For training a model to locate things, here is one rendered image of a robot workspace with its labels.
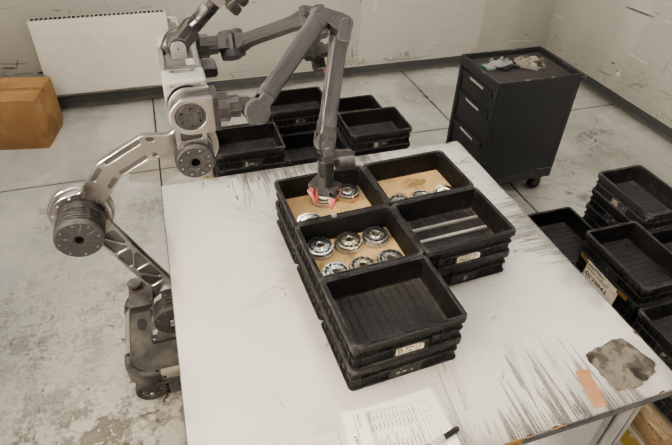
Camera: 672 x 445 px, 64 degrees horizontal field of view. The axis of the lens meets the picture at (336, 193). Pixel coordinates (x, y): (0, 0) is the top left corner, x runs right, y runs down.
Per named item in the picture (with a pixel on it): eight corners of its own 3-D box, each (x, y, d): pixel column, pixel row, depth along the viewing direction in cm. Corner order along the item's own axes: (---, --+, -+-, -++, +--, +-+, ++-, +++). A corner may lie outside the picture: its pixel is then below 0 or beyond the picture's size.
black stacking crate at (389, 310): (351, 374, 165) (353, 351, 158) (320, 304, 187) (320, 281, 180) (462, 340, 176) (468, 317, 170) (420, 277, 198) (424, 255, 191)
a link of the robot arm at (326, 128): (328, 17, 173) (338, 15, 163) (345, 20, 175) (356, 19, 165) (310, 147, 183) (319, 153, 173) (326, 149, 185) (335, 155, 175)
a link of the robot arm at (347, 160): (315, 136, 182) (321, 140, 174) (347, 132, 185) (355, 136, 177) (317, 170, 185) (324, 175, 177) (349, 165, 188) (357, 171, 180)
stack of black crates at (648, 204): (662, 268, 302) (697, 206, 275) (619, 279, 294) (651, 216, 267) (613, 223, 332) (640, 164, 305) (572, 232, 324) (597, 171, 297)
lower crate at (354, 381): (349, 395, 171) (351, 373, 164) (319, 324, 193) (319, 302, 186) (457, 360, 183) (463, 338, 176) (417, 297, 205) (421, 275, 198)
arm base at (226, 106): (213, 118, 172) (208, 84, 164) (238, 115, 174) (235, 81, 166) (216, 132, 165) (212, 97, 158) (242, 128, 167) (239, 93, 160)
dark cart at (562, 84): (470, 204, 367) (498, 83, 312) (440, 168, 400) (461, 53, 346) (544, 190, 382) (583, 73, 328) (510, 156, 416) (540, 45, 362)
